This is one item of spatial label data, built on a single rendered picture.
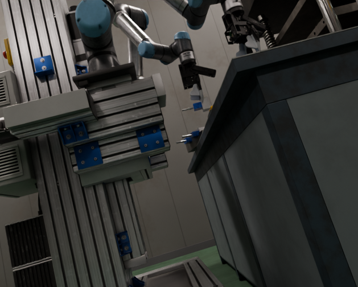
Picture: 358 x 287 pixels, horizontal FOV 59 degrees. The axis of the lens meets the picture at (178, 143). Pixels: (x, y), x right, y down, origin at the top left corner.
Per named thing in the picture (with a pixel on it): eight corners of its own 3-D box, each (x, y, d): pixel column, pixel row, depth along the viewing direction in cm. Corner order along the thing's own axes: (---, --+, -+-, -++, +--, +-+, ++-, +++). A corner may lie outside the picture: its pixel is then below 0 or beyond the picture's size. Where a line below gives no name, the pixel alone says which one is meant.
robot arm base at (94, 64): (83, 78, 116) (78, 53, 118) (93, 93, 131) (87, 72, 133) (124, 68, 118) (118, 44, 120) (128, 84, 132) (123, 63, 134)
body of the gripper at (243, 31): (228, 46, 123) (218, 19, 125) (246, 45, 126) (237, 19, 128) (238, 35, 116) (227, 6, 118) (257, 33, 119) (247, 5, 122)
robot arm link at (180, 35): (180, 40, 162) (192, 31, 156) (185, 60, 161) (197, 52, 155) (169, 37, 157) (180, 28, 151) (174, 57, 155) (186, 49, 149)
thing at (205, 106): (183, 114, 148) (180, 103, 149) (184, 117, 153) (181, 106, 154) (210, 107, 148) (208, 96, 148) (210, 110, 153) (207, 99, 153)
